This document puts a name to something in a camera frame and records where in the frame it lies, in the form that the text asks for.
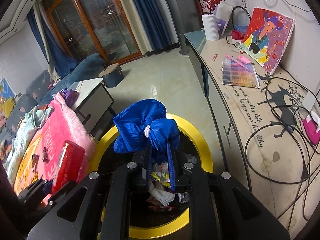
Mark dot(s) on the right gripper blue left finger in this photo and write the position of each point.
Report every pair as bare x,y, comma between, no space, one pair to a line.
148,163

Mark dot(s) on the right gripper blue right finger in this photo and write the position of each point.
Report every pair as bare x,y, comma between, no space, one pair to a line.
172,165

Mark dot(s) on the blue plastic bag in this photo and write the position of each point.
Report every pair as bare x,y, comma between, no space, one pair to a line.
145,122

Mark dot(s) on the white foam net sleeve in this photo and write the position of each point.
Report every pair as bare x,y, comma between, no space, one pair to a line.
164,197

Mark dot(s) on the red plastic bag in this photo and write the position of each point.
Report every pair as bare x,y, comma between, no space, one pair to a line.
68,165

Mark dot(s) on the yellow white snack bag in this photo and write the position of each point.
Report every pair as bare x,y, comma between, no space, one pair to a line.
161,177

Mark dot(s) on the yellow rimmed black trash bin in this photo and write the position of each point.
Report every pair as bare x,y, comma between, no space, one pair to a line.
149,218

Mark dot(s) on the pink cartoon fleece blanket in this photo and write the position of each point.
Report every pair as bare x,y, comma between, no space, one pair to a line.
63,124

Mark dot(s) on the white top coffee table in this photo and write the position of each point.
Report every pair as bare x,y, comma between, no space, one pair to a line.
93,106

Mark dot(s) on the light blue floral blanket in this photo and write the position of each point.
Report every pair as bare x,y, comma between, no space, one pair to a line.
32,122

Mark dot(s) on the small round footstool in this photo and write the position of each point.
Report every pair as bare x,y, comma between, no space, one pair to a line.
112,75

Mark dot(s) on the long tv cabinet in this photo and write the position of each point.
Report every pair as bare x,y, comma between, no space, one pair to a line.
262,138

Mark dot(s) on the china map poster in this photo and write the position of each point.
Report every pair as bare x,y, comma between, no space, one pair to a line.
7,98

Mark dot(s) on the colourful bead organiser box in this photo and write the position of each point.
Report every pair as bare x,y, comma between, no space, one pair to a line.
237,73

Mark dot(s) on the blue grey sofa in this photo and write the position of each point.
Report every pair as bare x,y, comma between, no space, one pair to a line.
39,92

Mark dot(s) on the left blue curtain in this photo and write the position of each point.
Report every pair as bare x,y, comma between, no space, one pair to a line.
60,64

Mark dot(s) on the blue curtain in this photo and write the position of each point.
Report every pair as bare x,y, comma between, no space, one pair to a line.
60,64
147,24

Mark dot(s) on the white paper towel roll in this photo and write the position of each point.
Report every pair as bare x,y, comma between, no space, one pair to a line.
210,27

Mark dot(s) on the pink small device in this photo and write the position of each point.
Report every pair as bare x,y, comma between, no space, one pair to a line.
312,127

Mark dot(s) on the colourful portrait painting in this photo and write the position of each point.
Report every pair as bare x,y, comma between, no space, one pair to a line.
267,37

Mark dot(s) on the wooden glass sliding door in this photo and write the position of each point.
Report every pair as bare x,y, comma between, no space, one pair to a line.
84,27

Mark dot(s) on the right blue curtain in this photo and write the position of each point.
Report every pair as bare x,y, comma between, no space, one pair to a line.
147,24

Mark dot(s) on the silver tower air conditioner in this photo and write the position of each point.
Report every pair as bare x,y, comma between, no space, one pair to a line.
186,18

